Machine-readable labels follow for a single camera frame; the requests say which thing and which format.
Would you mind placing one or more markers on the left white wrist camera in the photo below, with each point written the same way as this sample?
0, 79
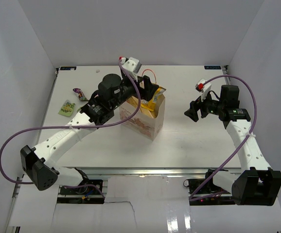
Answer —
130, 66

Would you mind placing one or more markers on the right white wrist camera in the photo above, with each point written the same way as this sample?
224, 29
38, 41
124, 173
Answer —
203, 87

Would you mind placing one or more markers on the blue label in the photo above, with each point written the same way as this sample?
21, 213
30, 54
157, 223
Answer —
212, 67
68, 68

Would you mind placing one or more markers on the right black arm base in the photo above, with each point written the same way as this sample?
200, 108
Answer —
218, 196

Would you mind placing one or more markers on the left blue label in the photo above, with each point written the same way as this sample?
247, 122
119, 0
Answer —
68, 68

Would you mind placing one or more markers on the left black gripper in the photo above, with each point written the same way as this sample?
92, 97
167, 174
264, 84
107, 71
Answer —
149, 88

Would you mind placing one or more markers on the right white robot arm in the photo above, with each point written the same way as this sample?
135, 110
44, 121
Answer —
258, 184

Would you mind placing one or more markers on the beige paper bag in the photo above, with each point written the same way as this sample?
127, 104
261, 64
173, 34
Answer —
144, 122

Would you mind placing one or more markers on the yellow snack bar wrapper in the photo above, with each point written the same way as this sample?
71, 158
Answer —
151, 104

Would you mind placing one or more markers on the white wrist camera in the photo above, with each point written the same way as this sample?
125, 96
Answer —
203, 87
130, 66

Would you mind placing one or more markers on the purple candy wrapper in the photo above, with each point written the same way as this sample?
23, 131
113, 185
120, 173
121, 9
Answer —
80, 94

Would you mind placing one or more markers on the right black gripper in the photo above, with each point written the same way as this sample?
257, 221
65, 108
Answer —
194, 107

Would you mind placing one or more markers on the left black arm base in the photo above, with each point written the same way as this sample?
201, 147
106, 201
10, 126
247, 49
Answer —
89, 192

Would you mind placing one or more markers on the right blue label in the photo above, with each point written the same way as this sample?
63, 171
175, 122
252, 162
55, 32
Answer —
212, 67

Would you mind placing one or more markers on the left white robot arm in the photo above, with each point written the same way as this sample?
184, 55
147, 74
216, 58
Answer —
39, 162

